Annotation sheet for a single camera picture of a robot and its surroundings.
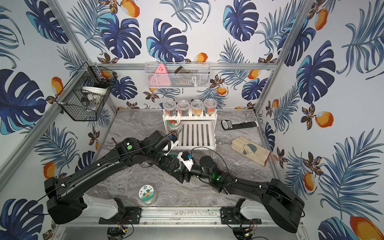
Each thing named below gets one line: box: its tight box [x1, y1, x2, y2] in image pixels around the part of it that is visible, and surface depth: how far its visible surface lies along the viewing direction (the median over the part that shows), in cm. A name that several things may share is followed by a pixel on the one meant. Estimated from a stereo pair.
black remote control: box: [221, 119, 258, 131], surface depth 113 cm
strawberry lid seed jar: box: [167, 119, 182, 135], surface depth 88 cm
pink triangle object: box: [148, 63, 171, 87], surface depth 92 cm
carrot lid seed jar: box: [138, 184, 158, 206], surface depth 76 cm
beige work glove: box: [230, 136, 272, 167], surface depth 100 cm
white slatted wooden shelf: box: [162, 109, 218, 151], surface depth 90 cm
